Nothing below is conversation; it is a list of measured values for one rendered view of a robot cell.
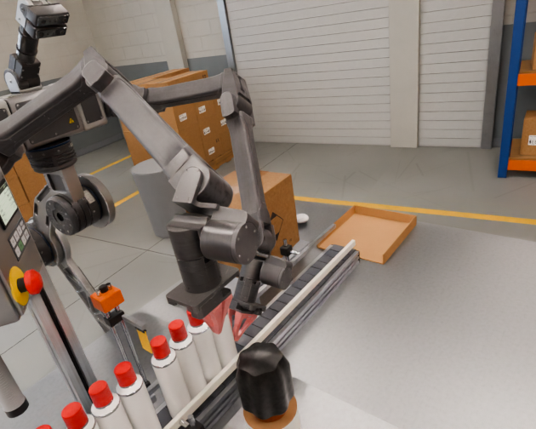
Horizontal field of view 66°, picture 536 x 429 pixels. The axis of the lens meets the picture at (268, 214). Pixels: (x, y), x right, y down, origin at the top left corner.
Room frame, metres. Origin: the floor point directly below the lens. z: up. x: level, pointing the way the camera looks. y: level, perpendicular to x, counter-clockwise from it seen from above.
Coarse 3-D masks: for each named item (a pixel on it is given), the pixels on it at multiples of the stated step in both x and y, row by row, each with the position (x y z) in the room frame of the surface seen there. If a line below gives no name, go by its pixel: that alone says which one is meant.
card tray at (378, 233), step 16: (352, 208) 1.52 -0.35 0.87; (368, 208) 1.49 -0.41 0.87; (336, 224) 1.42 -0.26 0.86; (352, 224) 1.44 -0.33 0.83; (368, 224) 1.42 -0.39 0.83; (384, 224) 1.40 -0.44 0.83; (400, 224) 1.38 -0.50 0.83; (336, 240) 1.34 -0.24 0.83; (368, 240) 1.30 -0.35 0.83; (384, 240) 1.28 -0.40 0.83; (400, 240) 1.25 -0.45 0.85; (368, 256) 1.20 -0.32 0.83; (384, 256) 1.14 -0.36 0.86
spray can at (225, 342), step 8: (224, 328) 0.74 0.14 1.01; (216, 336) 0.74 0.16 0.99; (224, 336) 0.74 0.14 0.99; (232, 336) 0.76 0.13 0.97; (216, 344) 0.74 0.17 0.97; (224, 344) 0.74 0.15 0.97; (232, 344) 0.75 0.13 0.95; (224, 352) 0.74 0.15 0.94; (232, 352) 0.75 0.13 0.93; (224, 360) 0.74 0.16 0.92
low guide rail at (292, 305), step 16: (352, 240) 1.19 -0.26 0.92; (336, 256) 1.10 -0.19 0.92; (320, 272) 1.03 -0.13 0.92; (304, 288) 0.97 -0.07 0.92; (288, 304) 0.91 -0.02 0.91; (272, 320) 0.85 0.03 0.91; (256, 336) 0.80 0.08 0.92; (224, 368) 0.72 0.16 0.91; (208, 384) 0.68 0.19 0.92; (192, 400) 0.64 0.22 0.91; (176, 416) 0.61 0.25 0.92
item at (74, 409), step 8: (64, 408) 0.52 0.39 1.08; (72, 408) 0.51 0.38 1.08; (80, 408) 0.51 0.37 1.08; (64, 416) 0.50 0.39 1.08; (72, 416) 0.50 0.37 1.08; (80, 416) 0.50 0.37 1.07; (88, 416) 0.52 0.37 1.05; (72, 424) 0.49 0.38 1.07; (80, 424) 0.50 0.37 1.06; (88, 424) 0.51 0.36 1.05; (96, 424) 0.52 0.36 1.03
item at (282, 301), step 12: (336, 252) 1.18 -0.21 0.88; (324, 264) 1.12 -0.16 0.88; (312, 276) 1.07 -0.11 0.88; (288, 288) 1.03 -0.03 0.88; (300, 288) 1.02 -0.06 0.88; (276, 300) 0.98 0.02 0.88; (288, 300) 0.97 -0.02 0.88; (264, 312) 0.93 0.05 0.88; (276, 312) 0.92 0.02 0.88; (252, 324) 0.89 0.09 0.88; (264, 324) 0.88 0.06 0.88; (252, 336) 0.84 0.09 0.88; (240, 348) 0.81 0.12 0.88; (228, 384) 0.70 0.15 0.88; (216, 396) 0.67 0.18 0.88; (204, 408) 0.65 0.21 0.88; (168, 420) 0.63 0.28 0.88
